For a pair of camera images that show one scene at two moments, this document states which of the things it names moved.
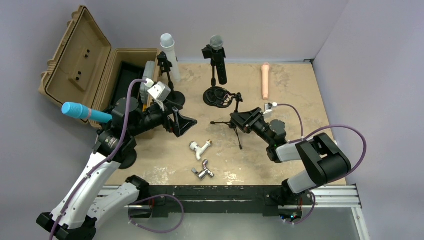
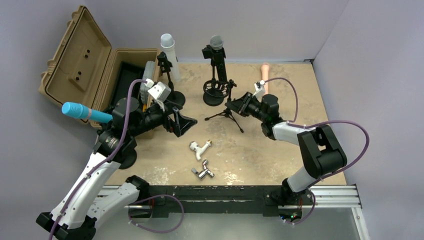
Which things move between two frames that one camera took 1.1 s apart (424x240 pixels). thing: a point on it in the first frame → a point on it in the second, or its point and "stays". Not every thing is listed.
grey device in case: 149,73 stays
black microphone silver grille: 216,43 stays
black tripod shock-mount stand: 218,97 → 219,89
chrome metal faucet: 201,174 stays
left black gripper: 182,123 stays
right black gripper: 240,118 → 240,106
